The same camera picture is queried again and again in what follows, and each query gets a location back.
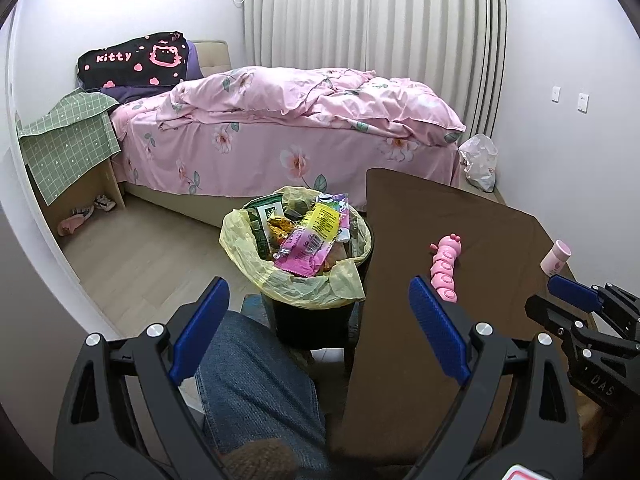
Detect black pink kitty blanket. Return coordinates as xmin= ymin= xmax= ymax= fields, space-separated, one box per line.
xmin=76 ymin=32 xmax=190 ymax=90

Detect yellow orange snack wrapper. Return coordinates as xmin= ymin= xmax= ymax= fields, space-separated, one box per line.
xmin=267 ymin=216 xmax=298 ymax=252

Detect pink cartoon candy wrapper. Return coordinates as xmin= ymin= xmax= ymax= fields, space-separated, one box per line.
xmin=274 ymin=223 xmax=335 ymax=278

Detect green checked cloth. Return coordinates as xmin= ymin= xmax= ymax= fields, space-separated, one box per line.
xmin=16 ymin=89 xmax=120 ymax=205

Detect yellow nabati wafer wrapper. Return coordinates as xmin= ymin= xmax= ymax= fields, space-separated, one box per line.
xmin=300 ymin=203 xmax=341 ymax=242

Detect purple pillow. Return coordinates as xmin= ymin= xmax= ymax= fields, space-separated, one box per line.
xmin=98 ymin=40 xmax=206 ymax=106

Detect pink caterpillar toy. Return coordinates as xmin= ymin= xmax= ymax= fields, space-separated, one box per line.
xmin=430 ymin=233 xmax=462 ymax=302

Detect white wall socket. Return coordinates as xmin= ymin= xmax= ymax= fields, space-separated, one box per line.
xmin=577 ymin=93 xmax=589 ymax=114

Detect white wall switch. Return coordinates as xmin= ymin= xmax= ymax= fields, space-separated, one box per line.
xmin=551 ymin=86 xmax=561 ymax=103

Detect pink floral duvet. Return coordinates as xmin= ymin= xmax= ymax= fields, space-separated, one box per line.
xmin=156 ymin=66 xmax=466 ymax=146

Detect green carton box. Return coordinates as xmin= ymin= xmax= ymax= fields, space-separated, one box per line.
xmin=243 ymin=193 xmax=284 ymax=255

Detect beige bed headboard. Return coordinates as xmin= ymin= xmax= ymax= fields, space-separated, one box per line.
xmin=194 ymin=40 xmax=232 ymax=77

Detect pink slippers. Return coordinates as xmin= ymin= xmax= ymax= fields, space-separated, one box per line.
xmin=56 ymin=194 xmax=116 ymax=236

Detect wooden bedside table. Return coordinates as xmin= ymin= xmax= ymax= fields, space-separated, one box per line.
xmin=26 ymin=159 xmax=125 ymax=240

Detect pink lidded jar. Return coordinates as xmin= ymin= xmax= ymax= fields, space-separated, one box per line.
xmin=540 ymin=240 xmax=572 ymax=276

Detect pink floral bed sheet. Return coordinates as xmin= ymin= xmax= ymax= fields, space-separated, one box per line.
xmin=111 ymin=96 xmax=459 ymax=210

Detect white pleated curtain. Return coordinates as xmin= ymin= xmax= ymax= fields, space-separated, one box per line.
xmin=240 ymin=0 xmax=506 ymax=136

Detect blue jeans leg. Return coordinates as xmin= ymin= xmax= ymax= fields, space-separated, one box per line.
xmin=195 ymin=311 xmax=335 ymax=479

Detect brown table cloth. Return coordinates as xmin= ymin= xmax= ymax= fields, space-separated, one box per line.
xmin=330 ymin=169 xmax=584 ymax=479

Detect black trash bin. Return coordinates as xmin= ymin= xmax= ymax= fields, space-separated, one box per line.
xmin=262 ymin=218 xmax=372 ymax=352

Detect white plastic bag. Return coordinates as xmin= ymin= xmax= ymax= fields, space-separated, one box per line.
xmin=459 ymin=134 xmax=498 ymax=193

